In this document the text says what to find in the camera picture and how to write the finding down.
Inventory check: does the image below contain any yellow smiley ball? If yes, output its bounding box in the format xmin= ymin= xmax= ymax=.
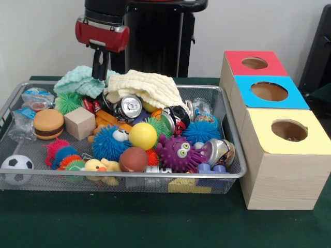
xmin=128 ymin=122 xmax=158 ymax=151

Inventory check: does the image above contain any plain wooden cube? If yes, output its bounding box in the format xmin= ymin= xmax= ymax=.
xmin=64 ymin=106 xmax=96 ymax=141

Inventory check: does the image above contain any black stand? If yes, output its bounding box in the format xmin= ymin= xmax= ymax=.
xmin=298 ymin=4 xmax=331 ymax=98

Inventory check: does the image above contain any mint green cloth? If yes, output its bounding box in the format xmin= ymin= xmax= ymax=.
xmin=53 ymin=65 xmax=120 ymax=99

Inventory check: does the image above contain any toy hamburger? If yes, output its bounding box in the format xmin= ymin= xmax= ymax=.
xmin=33 ymin=108 xmax=65 ymax=140

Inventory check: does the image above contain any wooden box with three holes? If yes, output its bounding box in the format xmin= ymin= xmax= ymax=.
xmin=219 ymin=50 xmax=331 ymax=210

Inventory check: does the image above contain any black and white soccer ball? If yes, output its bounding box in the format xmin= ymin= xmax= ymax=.
xmin=1 ymin=154 xmax=35 ymax=185

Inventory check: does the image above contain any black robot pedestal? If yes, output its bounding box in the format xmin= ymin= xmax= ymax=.
xmin=110 ymin=0 xmax=209 ymax=78

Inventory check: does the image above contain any blue spiky rubber ball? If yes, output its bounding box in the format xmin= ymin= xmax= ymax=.
xmin=92 ymin=125 xmax=133 ymax=162
xmin=182 ymin=120 xmax=222 ymax=146

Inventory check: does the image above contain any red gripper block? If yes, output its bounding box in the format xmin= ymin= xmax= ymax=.
xmin=74 ymin=15 xmax=130 ymax=81

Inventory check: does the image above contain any purple spiky monster toy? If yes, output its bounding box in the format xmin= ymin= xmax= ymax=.
xmin=156 ymin=134 xmax=209 ymax=173

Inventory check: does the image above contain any multicolour spiky caterpillar toy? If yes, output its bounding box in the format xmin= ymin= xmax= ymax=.
xmin=44 ymin=137 xmax=87 ymax=172

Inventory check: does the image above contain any shallow mesh bin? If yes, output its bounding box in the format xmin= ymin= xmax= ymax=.
xmin=0 ymin=80 xmax=248 ymax=195

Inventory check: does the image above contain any cream waffle cloth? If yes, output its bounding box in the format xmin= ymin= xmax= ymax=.
xmin=103 ymin=69 xmax=194 ymax=118

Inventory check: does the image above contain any brown toy football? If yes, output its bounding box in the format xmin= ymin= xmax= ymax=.
xmin=118 ymin=147 xmax=149 ymax=173

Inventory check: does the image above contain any dark green table cloth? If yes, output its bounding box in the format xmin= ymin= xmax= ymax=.
xmin=0 ymin=75 xmax=331 ymax=248

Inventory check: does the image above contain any dark green side-table cloth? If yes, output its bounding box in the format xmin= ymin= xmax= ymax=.
xmin=310 ymin=85 xmax=331 ymax=109

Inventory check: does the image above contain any crushed red soda can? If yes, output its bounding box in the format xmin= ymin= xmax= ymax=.
xmin=82 ymin=97 xmax=103 ymax=114

